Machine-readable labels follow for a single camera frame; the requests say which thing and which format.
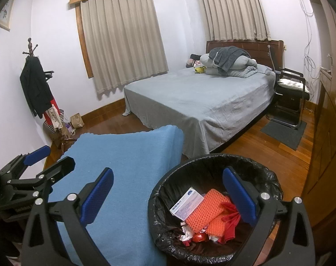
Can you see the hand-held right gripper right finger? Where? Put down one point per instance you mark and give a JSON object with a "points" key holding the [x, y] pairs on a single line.
{"points": [[240, 194]]}

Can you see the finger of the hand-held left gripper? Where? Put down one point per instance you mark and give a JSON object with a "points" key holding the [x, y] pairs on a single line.
{"points": [[36, 155], [61, 166]]}

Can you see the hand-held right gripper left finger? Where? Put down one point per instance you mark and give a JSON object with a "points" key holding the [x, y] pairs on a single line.
{"points": [[98, 196]]}

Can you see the red plastic bag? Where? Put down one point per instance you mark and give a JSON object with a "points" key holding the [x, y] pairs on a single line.
{"points": [[229, 227]]}

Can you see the orange bubble wrap sheet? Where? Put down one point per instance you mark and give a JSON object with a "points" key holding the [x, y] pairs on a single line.
{"points": [[204, 213]]}

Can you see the white cardboard box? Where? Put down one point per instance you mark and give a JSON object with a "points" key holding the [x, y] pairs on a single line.
{"points": [[187, 203]]}

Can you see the red white wrapper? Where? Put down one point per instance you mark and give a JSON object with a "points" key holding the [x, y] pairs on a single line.
{"points": [[199, 237]]}

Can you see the white tissue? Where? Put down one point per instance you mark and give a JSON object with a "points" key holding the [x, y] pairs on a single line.
{"points": [[186, 231]]}

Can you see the waste bin with black liner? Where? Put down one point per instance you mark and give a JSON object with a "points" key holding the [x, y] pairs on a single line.
{"points": [[168, 194]]}

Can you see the checkered bag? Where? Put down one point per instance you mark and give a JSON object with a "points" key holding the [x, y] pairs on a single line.
{"points": [[49, 130]]}

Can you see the small white purple bag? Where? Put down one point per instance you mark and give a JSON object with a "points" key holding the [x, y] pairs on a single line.
{"points": [[68, 130]]}

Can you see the red garment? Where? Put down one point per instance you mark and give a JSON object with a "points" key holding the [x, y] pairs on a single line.
{"points": [[47, 119]]}

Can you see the beige cloth bag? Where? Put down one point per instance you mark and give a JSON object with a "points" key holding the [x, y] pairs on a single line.
{"points": [[54, 115]]}

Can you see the brown paper bag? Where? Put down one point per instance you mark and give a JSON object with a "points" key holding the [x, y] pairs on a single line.
{"points": [[78, 121]]}

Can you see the blue blanket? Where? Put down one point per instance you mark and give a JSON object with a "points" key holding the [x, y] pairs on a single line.
{"points": [[129, 158]]}

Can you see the black jacket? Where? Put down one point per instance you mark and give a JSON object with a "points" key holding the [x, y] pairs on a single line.
{"points": [[36, 86]]}

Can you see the grey floor mat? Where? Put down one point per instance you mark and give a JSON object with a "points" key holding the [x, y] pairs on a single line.
{"points": [[284, 134]]}

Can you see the bed with grey sheet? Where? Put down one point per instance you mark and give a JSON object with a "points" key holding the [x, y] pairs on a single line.
{"points": [[198, 99]]}

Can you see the wooden coat rack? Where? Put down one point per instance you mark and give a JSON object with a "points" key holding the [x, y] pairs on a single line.
{"points": [[31, 45]]}

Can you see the wooden wardrobe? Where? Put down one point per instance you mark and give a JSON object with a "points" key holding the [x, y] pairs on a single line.
{"points": [[331, 116]]}

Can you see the black metal chair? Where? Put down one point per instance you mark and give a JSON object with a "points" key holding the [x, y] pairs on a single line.
{"points": [[291, 84]]}

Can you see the folded grey duvet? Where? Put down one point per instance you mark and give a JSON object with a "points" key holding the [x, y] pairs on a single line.
{"points": [[240, 66]]}

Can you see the yellow plush toy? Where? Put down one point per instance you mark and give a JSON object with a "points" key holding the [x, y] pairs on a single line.
{"points": [[199, 69]]}

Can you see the dark grey garment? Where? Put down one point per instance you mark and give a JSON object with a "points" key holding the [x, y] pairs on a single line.
{"points": [[226, 55]]}

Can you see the wide beige curtain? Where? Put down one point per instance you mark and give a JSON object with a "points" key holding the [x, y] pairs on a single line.
{"points": [[123, 41]]}

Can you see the pink doll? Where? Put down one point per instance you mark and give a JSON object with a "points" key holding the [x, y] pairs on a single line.
{"points": [[190, 62]]}

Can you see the black pillow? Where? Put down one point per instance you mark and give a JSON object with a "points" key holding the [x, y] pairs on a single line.
{"points": [[195, 56]]}

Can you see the dark wooden headboard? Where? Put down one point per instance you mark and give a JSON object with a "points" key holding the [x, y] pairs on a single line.
{"points": [[259, 50]]}

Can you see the narrow beige curtain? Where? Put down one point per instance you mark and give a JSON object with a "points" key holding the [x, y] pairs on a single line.
{"points": [[234, 11]]}

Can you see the wooden window frame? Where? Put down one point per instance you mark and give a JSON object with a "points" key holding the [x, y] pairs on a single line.
{"points": [[83, 47]]}

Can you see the framed wall poster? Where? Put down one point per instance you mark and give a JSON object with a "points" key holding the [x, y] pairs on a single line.
{"points": [[6, 13]]}

